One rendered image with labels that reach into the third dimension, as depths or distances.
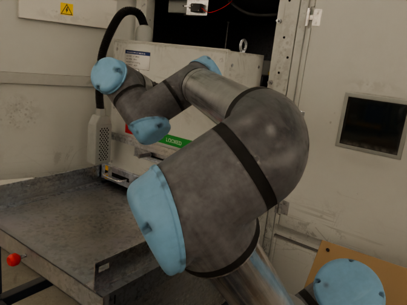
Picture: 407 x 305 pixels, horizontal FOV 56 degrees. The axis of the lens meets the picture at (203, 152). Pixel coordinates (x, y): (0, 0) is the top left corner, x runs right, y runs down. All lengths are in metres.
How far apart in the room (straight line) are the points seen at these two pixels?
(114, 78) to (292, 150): 0.47
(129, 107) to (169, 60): 0.51
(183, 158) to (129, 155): 1.03
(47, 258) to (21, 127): 0.69
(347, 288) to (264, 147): 0.41
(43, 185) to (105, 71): 0.71
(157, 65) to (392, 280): 0.91
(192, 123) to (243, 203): 0.83
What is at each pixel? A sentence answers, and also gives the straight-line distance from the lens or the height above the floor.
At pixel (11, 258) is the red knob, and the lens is 1.11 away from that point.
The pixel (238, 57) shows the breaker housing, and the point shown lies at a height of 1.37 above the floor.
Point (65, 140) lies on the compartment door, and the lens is 1.66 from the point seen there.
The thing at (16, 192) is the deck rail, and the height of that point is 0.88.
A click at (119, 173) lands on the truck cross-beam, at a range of 1.48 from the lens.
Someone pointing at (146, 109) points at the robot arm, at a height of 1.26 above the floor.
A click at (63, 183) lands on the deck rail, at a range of 1.47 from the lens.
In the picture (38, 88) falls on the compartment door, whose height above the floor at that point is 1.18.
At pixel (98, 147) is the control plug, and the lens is 1.40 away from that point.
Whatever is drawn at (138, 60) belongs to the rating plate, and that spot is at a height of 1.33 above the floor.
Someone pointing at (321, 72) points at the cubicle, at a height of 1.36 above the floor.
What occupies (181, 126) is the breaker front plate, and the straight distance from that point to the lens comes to 1.25.
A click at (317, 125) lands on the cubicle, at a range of 1.22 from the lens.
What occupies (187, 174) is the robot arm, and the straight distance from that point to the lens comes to 0.40.
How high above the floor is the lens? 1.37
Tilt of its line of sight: 14 degrees down
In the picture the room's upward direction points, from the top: 6 degrees clockwise
